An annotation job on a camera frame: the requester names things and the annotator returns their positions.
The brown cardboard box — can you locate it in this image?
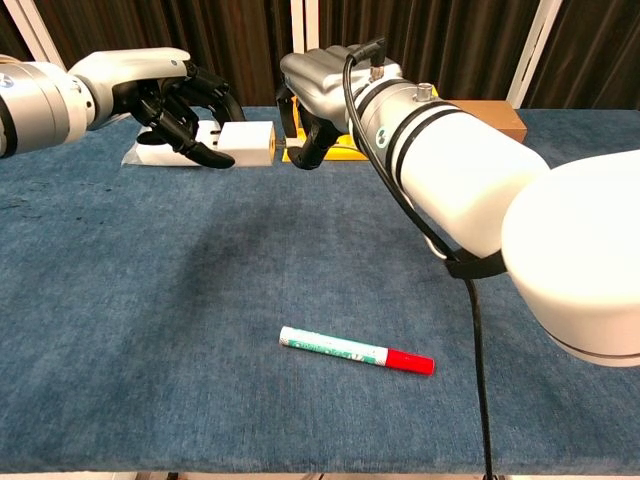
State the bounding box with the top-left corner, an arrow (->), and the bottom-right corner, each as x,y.
447,99 -> 529,145

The white charger block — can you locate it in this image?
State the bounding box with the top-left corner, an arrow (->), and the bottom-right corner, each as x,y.
209,119 -> 276,169

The white marker with red cap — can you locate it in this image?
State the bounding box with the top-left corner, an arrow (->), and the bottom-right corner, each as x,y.
278,325 -> 437,377

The blue felt table mat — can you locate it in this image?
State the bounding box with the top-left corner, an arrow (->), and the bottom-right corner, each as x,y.
0,104 -> 640,475

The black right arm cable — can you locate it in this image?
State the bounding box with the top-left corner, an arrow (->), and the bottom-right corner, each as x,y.
343,35 -> 495,480

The white tissue packet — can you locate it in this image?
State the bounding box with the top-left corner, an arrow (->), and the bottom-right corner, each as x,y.
121,119 -> 221,169

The yellow test tube rack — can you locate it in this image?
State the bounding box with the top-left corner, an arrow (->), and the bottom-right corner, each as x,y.
281,84 -> 442,163

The white frame post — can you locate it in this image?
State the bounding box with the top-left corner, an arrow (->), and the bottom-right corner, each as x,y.
506,0 -> 565,109
290,0 -> 321,55
8,0 -> 70,71

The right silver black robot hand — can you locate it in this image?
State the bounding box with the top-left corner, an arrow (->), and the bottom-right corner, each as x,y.
275,45 -> 406,172

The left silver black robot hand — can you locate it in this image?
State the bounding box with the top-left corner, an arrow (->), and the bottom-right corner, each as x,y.
69,46 -> 247,170

